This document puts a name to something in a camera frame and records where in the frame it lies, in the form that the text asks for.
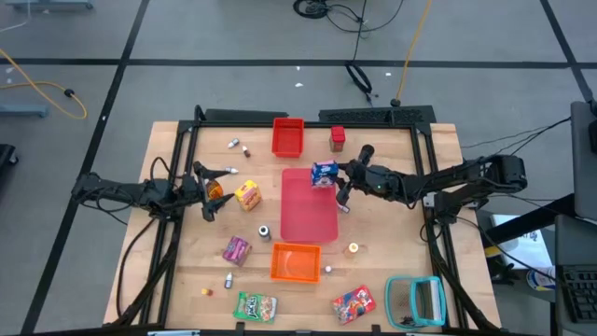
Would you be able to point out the blue mini cereal box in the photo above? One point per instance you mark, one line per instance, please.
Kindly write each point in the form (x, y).
(323, 174)

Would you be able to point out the yellow food colouring bottle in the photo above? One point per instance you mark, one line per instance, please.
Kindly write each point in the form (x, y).
(353, 248)

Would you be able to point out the small grey white-capped bottle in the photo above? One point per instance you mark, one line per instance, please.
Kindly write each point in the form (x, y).
(228, 280)

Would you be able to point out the translucent pink plastic tray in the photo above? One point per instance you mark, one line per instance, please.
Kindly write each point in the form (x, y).
(305, 214)

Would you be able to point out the white round container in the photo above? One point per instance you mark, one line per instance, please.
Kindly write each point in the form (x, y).
(541, 280)

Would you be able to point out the grey laptop with keyboard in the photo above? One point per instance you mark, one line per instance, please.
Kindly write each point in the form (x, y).
(576, 238)

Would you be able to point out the grey furniture foot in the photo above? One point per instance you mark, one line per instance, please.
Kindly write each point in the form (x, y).
(23, 111)
(46, 4)

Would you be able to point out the black vented box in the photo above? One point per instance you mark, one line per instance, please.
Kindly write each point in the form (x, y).
(373, 115)

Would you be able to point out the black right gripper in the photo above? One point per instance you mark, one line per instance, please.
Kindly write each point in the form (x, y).
(368, 179)

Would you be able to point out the flat black box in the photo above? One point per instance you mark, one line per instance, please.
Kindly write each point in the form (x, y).
(245, 115)

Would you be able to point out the green candy bag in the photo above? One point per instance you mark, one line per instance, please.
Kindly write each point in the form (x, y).
(254, 308)

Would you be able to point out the white paper sheet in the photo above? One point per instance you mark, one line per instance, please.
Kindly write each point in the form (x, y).
(522, 247)

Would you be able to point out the orange plastic slotted basket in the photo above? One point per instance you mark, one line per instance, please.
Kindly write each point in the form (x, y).
(295, 262)

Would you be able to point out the orange jar with black cap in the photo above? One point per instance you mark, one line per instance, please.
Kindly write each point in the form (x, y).
(214, 190)

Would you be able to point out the small red plastic basket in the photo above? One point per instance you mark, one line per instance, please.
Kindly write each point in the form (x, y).
(287, 137)

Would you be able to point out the small brown dropper bottle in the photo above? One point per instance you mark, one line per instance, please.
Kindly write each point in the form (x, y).
(245, 151)

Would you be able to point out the black food colouring bottle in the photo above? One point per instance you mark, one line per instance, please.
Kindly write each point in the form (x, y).
(264, 232)

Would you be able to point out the red candy bag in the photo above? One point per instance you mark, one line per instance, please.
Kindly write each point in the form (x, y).
(353, 304)

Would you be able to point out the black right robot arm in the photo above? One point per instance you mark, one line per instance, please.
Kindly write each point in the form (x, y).
(466, 179)

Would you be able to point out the black desk bar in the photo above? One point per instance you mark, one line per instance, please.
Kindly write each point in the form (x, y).
(536, 217)

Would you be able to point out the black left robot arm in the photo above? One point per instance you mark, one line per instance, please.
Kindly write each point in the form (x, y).
(140, 193)

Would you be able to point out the black floor object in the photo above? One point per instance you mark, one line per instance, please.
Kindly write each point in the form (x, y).
(5, 156)

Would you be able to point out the orange snack packet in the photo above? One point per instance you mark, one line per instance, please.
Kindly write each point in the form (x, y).
(337, 135)

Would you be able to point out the yellow mini cereal box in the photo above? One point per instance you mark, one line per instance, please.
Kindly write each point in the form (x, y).
(247, 196)

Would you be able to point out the small yellow red bottle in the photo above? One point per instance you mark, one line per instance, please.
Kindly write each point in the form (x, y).
(207, 292)

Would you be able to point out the silver metal bracket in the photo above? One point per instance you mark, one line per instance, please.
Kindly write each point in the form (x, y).
(172, 333)

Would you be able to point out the grey monitor back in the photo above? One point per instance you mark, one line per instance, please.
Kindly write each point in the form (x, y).
(585, 177)

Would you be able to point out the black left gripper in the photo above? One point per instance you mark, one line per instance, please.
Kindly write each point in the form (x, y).
(193, 191)

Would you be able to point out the black metal table frame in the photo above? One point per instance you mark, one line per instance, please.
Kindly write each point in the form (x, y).
(303, 124)

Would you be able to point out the purple Raisin Bran box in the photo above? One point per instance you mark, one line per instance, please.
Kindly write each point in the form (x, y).
(237, 250)

